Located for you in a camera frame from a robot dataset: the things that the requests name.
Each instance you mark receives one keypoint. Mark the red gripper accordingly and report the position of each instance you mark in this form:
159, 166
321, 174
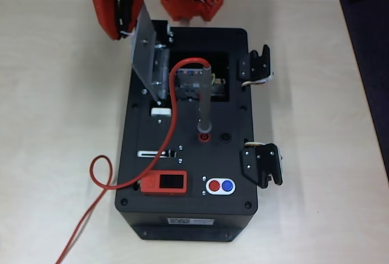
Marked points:
107, 11

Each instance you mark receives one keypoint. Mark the grey metal hinged lid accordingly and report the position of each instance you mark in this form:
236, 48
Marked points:
143, 57

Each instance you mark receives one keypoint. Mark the grey test probe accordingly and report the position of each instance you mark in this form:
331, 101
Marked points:
204, 102

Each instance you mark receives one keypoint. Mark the grey terminal block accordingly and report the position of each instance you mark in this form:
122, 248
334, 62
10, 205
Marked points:
188, 84

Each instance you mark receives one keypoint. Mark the white slider black knob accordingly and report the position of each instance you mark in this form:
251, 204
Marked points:
146, 154

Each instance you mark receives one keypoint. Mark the red banana socket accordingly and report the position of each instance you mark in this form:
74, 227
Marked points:
204, 138

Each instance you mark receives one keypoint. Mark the black banana socket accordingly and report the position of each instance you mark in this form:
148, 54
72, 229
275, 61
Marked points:
226, 137

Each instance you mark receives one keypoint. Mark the black task box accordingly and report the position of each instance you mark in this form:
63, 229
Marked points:
188, 160

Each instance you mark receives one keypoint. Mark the red display module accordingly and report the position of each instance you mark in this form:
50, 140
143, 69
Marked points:
152, 183

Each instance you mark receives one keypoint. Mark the red push button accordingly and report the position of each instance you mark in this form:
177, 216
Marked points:
215, 185

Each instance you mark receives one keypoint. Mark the blue push button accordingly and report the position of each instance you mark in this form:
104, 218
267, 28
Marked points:
227, 185

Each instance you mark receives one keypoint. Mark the red and blue buttons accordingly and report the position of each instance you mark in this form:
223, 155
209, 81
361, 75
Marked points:
221, 193

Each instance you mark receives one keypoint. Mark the white label sticker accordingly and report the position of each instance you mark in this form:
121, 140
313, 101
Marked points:
200, 221

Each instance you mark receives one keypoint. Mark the black latch bracket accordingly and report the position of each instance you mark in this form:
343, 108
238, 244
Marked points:
261, 166
258, 63

